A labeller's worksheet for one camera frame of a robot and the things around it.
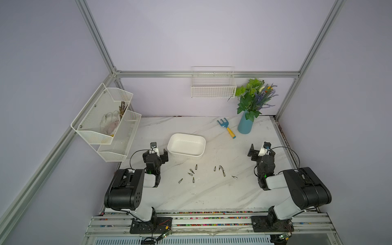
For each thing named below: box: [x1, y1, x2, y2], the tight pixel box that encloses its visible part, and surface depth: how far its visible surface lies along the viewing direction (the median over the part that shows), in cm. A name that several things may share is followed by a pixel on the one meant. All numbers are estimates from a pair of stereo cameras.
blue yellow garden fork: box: [216, 117, 237, 139], surface depth 117 cm
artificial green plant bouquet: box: [235, 78, 279, 122], surface depth 90 cm
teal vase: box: [237, 109, 255, 135], surface depth 112 cm
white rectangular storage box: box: [166, 132, 207, 158], surface depth 106 cm
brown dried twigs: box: [118, 101, 129, 121], surface depth 83 cm
